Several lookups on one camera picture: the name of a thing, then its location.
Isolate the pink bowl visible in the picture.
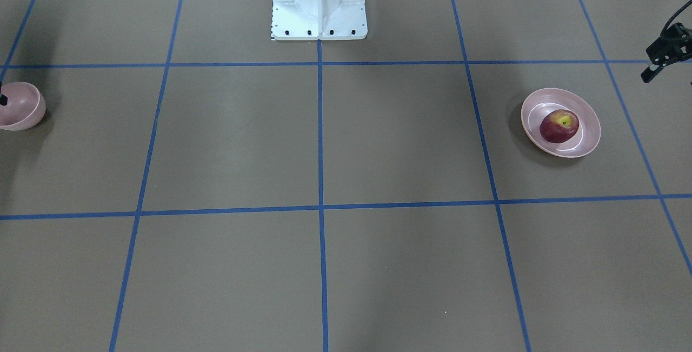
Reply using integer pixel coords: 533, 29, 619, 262
1, 82, 45, 131

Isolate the red yellow apple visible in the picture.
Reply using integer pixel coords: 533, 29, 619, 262
539, 110, 580, 143

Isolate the pink plate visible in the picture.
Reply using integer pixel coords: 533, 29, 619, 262
521, 88, 601, 159

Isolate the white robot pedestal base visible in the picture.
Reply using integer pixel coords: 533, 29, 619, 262
270, 0, 368, 41

